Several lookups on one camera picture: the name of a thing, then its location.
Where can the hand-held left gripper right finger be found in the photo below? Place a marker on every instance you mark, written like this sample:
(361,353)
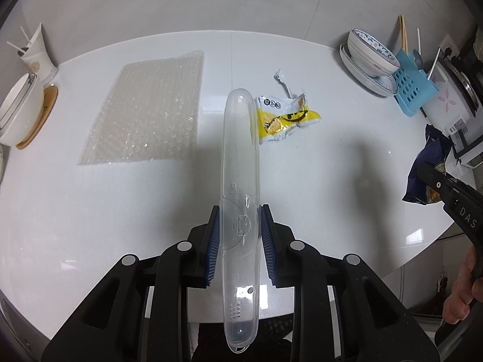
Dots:
(269,250)

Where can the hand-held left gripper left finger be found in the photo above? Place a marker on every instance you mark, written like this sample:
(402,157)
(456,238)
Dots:
(211,250)

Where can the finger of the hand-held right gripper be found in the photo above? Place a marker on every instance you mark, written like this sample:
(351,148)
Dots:
(437,185)

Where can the blue snack wrapper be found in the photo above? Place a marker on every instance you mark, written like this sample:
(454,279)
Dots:
(419,181)

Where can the clear plastic toothbrush case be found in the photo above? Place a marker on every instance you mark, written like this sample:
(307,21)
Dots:
(239,158)

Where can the person's right hand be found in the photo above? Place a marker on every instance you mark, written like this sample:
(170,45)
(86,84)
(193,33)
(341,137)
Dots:
(458,301)

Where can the white cabinet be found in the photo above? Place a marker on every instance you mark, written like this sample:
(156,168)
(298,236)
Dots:
(419,282)

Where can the white rice cooker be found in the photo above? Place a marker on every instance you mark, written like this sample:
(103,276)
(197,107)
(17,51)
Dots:
(449,101)

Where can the blue plastic basket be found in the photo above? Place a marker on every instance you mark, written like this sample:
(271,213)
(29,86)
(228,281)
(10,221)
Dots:
(413,86)

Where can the thin white stick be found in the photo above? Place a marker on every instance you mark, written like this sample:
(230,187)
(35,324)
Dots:
(434,62)
(419,39)

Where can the metal spoon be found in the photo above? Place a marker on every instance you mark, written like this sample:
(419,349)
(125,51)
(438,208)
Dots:
(418,58)

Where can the yellow snack wrapper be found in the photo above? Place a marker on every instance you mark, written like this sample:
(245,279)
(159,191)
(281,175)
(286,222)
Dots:
(283,120)

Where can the white plate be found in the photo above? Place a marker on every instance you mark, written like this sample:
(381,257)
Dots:
(353,69)

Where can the blue patterned bowl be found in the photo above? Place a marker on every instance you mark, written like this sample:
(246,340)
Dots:
(368,52)

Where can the clear bubble wrap sheet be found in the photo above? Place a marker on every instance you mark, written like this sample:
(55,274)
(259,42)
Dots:
(151,113)

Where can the wooden chopstick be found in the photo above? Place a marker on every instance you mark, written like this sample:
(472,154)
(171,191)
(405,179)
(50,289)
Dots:
(405,36)
(401,34)

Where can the small white torn wrapper piece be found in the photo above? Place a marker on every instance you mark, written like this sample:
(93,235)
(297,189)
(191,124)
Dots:
(281,79)

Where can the wooden coaster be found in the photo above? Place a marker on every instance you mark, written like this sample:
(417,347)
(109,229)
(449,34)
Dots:
(49,101)

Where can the large white ceramic bowl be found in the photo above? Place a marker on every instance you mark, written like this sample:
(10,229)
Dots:
(19,113)

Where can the tall white cup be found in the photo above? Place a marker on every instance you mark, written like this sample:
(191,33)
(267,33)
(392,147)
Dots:
(37,64)

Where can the white plastic straw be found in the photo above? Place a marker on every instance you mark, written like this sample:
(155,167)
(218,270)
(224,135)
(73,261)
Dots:
(18,48)
(25,37)

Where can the white wall socket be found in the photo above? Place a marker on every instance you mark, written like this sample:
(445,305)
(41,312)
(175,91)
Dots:
(448,46)

